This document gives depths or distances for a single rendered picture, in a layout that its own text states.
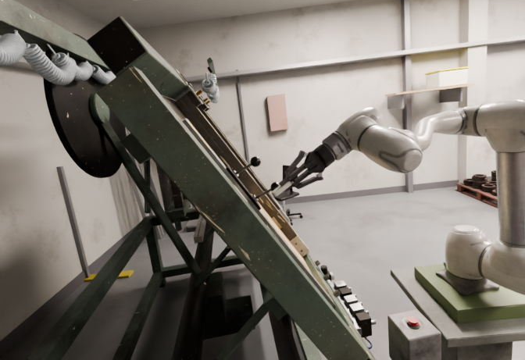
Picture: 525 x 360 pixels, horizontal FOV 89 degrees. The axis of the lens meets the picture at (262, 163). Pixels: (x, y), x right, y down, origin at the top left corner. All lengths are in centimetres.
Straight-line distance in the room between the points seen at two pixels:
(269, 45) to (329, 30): 105
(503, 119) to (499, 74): 517
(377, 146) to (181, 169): 55
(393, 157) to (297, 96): 423
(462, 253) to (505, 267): 17
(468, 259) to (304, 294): 87
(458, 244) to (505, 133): 55
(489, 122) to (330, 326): 91
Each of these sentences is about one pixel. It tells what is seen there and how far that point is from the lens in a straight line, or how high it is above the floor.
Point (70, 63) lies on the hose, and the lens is 155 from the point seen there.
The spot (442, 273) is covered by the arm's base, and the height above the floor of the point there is 83.
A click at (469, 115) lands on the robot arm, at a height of 161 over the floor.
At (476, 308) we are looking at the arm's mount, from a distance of 156.
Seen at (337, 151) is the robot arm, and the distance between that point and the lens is 92.
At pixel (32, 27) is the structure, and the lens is 143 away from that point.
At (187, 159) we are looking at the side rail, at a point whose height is 161.
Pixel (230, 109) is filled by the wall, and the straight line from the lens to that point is 498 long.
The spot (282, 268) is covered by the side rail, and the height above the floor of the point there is 127.
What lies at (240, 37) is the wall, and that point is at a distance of 513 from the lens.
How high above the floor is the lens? 170
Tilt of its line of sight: 10 degrees down
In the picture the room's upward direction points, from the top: 7 degrees counter-clockwise
